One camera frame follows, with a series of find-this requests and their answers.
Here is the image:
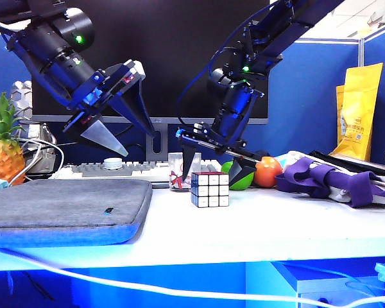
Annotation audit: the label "grey felt laptop sleeve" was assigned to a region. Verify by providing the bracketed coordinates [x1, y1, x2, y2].
[0, 178, 153, 248]

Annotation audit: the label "small yellow pouch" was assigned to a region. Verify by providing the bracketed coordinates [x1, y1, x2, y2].
[336, 85, 347, 145]

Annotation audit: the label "blue white patterned packet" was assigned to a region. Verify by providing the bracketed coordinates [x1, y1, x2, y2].
[275, 153, 291, 171]

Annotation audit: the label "orange round fruit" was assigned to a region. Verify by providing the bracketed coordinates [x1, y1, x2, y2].
[253, 156, 283, 189]

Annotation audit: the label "white charger cable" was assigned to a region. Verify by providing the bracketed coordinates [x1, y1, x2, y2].
[9, 137, 65, 187]

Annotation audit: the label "drawer cabinet under desk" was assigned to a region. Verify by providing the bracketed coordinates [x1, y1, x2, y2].
[271, 261, 385, 308]

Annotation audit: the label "blue robot arm cable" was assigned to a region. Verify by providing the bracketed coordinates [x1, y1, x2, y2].
[175, 3, 278, 126]

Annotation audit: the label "white grey mechanical keyboard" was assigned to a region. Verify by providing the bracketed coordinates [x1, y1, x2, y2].
[49, 159, 224, 184]

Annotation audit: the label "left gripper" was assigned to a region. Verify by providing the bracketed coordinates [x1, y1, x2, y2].
[62, 59, 157, 158]

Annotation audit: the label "black flat folder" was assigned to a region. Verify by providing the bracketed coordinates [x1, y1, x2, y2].
[307, 150, 385, 176]

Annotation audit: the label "white tote bag purple straps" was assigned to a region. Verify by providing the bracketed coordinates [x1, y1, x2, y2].
[274, 150, 385, 209]

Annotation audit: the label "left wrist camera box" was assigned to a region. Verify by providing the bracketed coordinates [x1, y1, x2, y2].
[121, 60, 146, 84]

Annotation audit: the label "long white cable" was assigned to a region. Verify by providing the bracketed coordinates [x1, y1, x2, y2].
[0, 248, 385, 304]

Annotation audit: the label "large yellow pouch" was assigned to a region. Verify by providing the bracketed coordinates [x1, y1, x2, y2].
[330, 62, 384, 162]

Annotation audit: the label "pineapple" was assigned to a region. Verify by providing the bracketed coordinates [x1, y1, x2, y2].
[0, 92, 26, 186]

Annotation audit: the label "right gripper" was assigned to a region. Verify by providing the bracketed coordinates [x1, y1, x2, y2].
[176, 121, 264, 191]

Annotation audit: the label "black computer monitor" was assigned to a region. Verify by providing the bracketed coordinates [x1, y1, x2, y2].
[31, 0, 270, 163]

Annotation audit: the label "silver geometric figure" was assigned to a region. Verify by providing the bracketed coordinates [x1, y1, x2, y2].
[11, 80, 57, 174]

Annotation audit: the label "clear glass with red ribbon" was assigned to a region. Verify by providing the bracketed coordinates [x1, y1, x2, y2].
[167, 152, 202, 193]

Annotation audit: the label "clear tape roll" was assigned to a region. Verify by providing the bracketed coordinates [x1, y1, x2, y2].
[103, 157, 123, 170]

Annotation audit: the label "green apple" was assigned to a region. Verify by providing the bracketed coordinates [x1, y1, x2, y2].
[220, 160, 256, 191]

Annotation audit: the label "Rubik's cube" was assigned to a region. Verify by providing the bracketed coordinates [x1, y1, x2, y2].
[191, 171, 230, 209]

